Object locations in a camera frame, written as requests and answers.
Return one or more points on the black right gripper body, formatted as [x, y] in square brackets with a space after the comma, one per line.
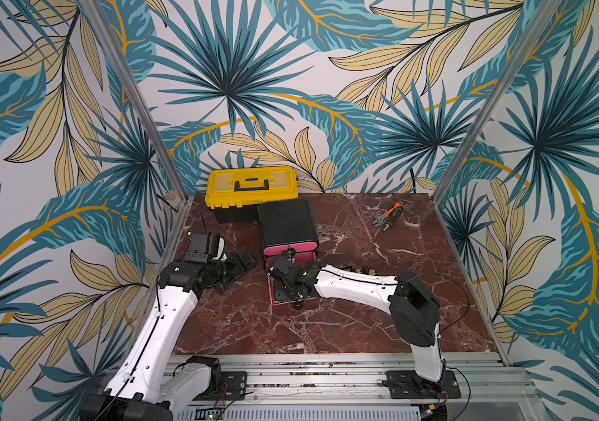
[280, 275]

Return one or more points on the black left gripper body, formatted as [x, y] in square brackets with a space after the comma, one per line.
[224, 271]

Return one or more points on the pink top drawer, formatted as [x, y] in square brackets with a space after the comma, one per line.
[299, 248]

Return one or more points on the black drawer cabinet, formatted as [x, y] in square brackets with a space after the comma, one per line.
[288, 221]

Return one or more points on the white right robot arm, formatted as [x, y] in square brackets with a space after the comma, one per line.
[413, 308]

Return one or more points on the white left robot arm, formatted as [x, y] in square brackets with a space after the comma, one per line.
[138, 390]

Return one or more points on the yellow black toolbox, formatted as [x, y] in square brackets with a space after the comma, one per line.
[233, 195]

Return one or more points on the orange adjustable wrench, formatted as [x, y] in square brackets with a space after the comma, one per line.
[380, 220]

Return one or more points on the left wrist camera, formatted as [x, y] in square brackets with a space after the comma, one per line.
[219, 249]

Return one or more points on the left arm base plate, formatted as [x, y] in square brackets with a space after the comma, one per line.
[227, 386]

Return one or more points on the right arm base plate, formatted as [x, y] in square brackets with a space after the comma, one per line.
[409, 385]

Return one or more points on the aluminium front rail frame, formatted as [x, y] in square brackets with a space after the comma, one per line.
[348, 386]

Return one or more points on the left aluminium corner post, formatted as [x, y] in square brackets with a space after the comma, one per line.
[106, 37]

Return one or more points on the aluminium corner post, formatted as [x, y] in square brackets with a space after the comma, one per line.
[521, 53]
[106, 37]

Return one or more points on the right aluminium corner post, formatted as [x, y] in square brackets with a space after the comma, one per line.
[521, 53]

